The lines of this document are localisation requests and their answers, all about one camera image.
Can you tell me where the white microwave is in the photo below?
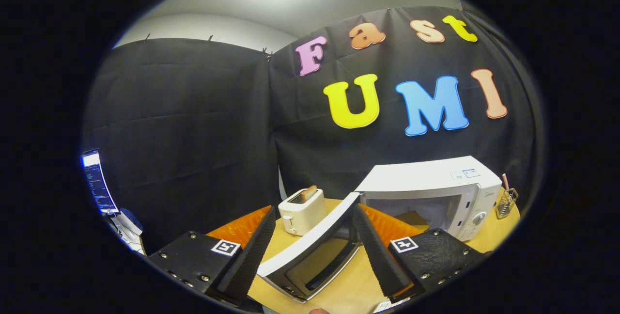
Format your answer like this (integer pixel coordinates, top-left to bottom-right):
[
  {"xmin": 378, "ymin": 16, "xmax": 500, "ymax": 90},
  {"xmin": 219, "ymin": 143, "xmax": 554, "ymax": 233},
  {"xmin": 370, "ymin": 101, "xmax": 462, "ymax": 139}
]
[{"xmin": 257, "ymin": 156, "xmax": 503, "ymax": 303}]

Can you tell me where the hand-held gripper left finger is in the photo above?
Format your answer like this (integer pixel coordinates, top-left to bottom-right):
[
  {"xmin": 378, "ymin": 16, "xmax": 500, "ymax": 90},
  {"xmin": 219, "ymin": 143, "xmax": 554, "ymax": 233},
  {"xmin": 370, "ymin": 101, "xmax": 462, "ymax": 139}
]
[{"xmin": 147, "ymin": 206, "xmax": 277, "ymax": 306}]

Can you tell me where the computer monitor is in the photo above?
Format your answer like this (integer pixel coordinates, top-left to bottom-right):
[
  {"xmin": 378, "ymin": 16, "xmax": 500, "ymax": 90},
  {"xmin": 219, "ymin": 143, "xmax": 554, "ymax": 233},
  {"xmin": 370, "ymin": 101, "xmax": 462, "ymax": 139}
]
[{"xmin": 81, "ymin": 149, "xmax": 120, "ymax": 215}]

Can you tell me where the metal wire mesh holder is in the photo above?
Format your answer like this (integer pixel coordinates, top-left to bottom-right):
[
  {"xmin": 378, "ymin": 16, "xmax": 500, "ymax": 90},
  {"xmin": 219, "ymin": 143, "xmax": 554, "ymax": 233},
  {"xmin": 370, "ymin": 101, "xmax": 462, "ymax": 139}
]
[{"xmin": 496, "ymin": 188, "xmax": 519, "ymax": 220}]

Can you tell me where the cream toaster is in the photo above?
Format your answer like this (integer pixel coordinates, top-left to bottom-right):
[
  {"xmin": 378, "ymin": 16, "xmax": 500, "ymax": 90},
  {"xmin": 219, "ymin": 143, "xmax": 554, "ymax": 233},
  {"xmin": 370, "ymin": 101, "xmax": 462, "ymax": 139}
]
[{"xmin": 278, "ymin": 187, "xmax": 327, "ymax": 236}]

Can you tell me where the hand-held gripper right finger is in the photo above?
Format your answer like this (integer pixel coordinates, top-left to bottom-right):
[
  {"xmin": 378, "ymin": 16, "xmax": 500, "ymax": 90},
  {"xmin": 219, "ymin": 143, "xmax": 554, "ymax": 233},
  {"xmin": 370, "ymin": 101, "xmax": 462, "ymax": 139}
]
[{"xmin": 352, "ymin": 204, "xmax": 487, "ymax": 304}]

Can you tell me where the white side desk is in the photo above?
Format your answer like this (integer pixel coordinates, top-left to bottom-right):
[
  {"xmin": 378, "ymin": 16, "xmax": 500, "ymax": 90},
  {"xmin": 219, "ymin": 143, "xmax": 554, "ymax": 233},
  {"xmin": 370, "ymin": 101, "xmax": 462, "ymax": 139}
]
[{"xmin": 110, "ymin": 210, "xmax": 147, "ymax": 256}]

